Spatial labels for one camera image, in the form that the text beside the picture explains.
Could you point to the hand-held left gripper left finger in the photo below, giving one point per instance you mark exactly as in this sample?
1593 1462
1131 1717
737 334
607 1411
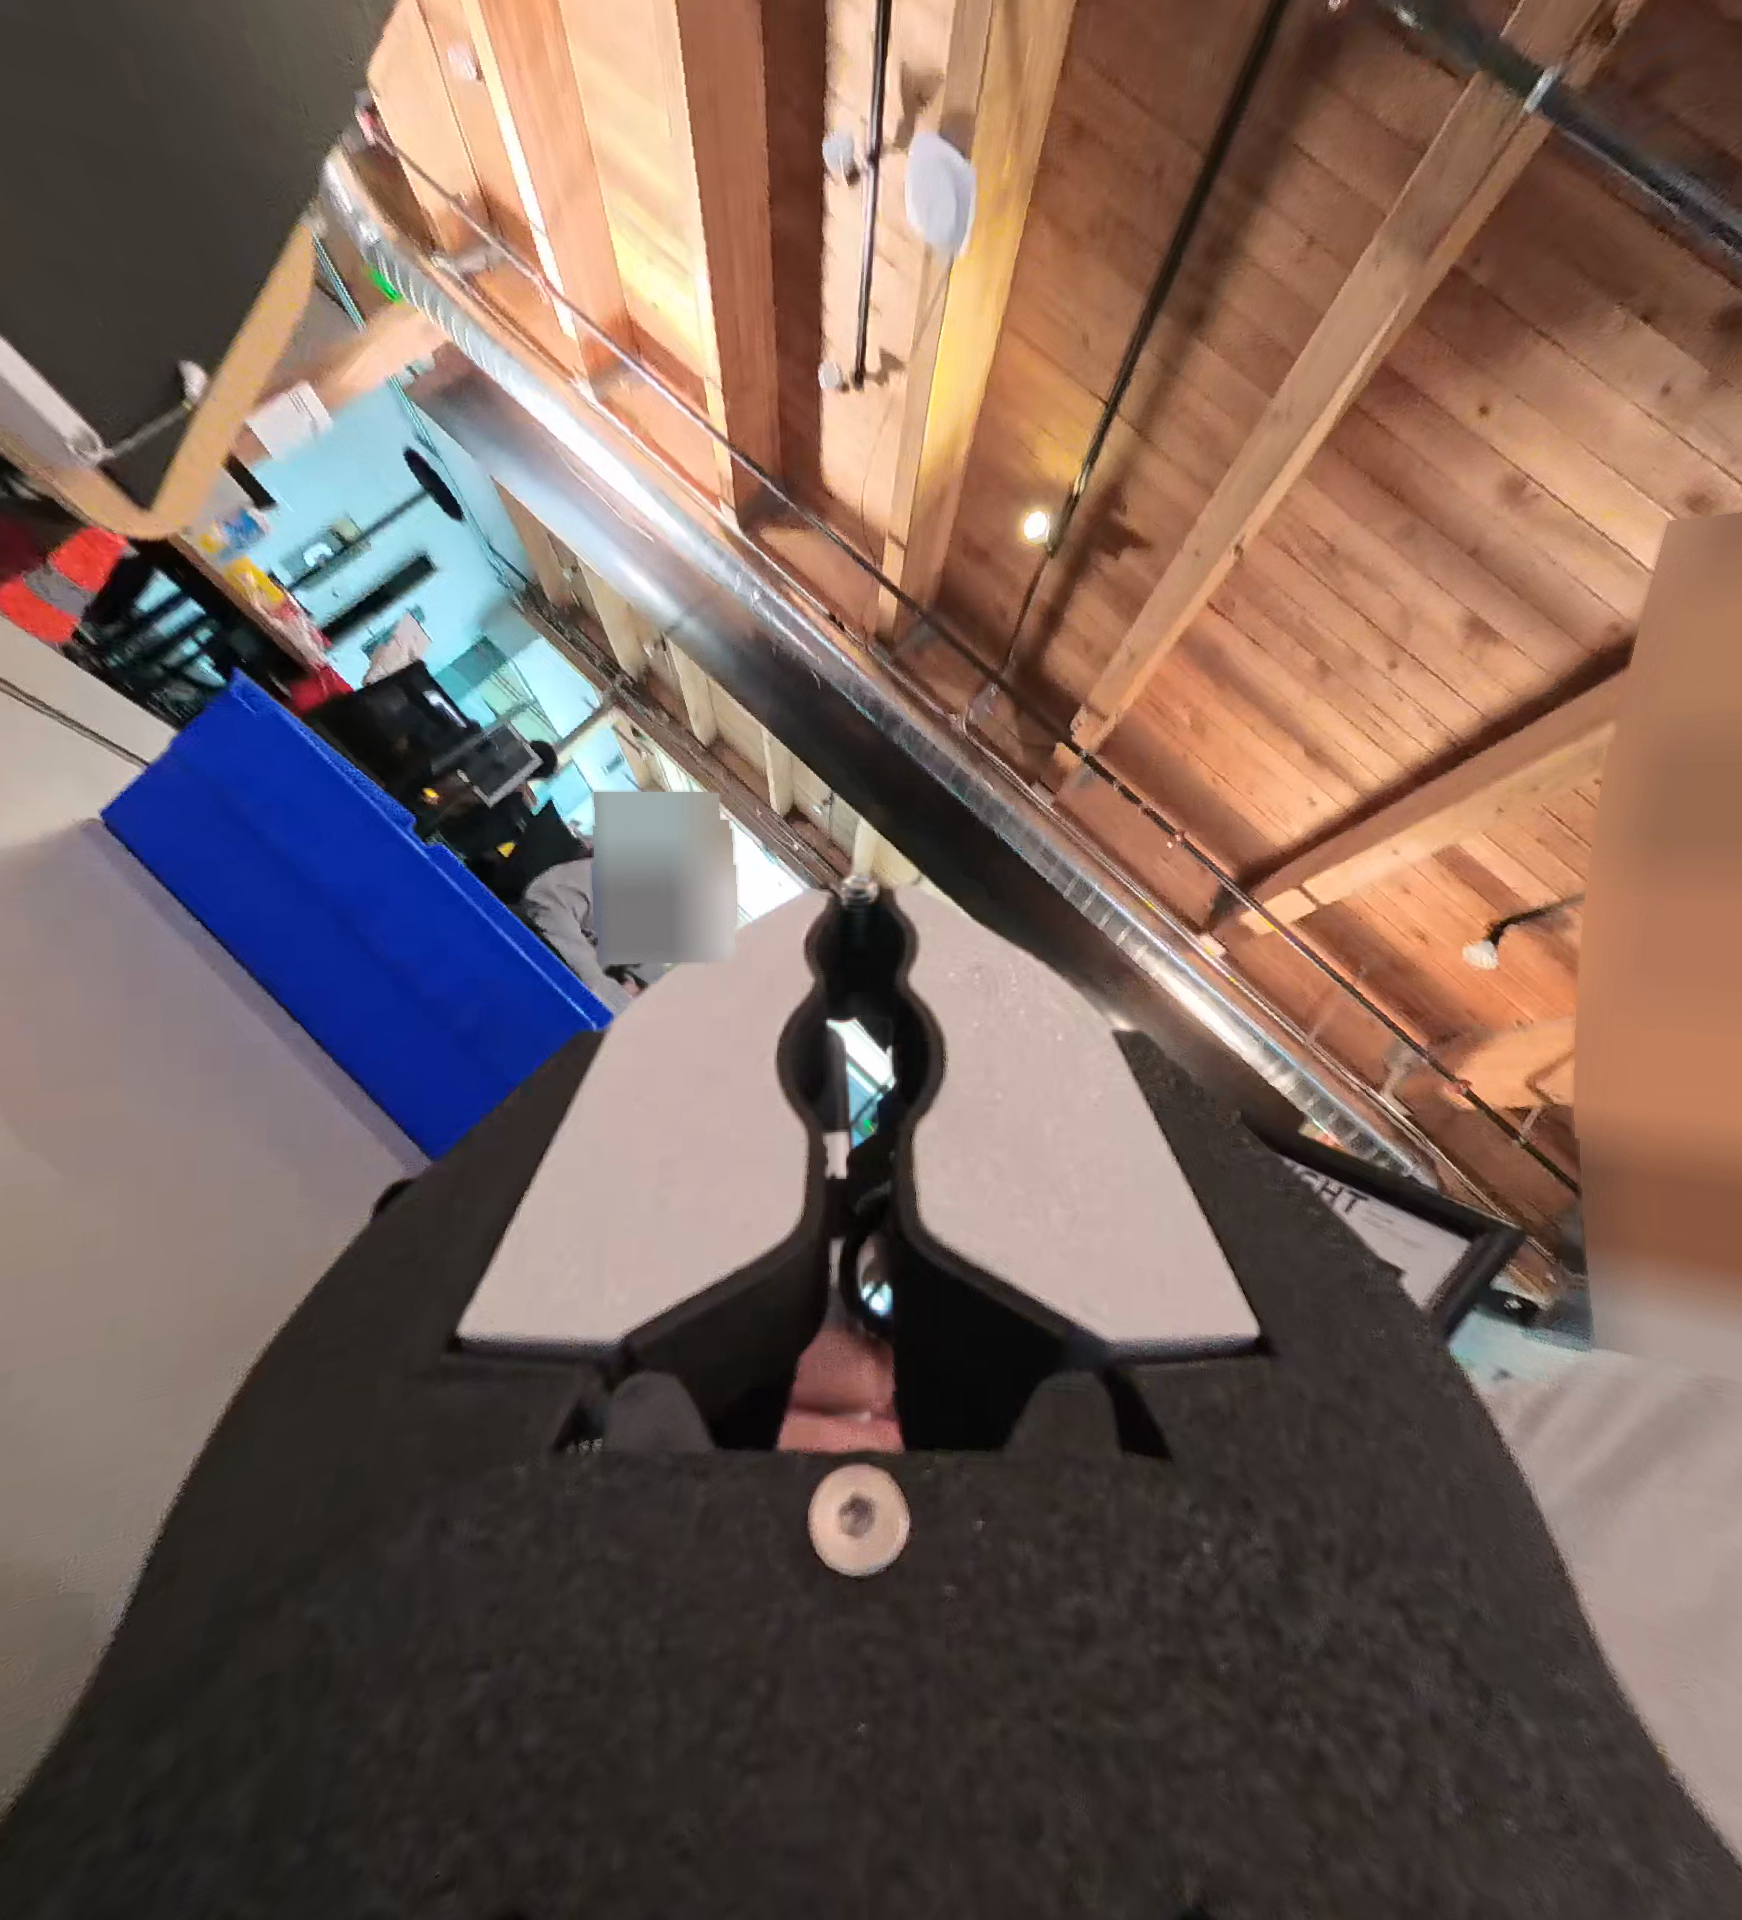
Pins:
646 1200

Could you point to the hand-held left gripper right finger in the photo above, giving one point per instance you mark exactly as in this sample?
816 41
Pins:
1066 1200

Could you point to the blue plastic bin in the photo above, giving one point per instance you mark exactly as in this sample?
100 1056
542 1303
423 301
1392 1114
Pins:
332 899

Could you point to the black-framed marker sign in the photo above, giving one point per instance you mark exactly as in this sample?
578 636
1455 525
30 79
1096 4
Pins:
1394 1223

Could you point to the ceiling spot lamp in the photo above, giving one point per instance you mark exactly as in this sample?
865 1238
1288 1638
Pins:
1483 949
1035 526

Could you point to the black round-top stand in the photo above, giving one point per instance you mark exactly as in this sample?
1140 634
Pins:
429 480

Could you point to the orange traffic cone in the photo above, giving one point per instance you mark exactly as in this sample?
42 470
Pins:
54 584

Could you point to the white ceiling disc device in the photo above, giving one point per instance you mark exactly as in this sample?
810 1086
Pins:
940 194

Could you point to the white ceiling sensor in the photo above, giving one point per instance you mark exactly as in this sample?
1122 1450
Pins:
836 151

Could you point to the wood-rimmed black tablet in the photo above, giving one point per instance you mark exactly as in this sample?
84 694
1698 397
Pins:
91 182

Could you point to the silver ventilation duct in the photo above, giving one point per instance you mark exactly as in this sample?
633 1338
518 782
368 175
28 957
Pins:
1079 886

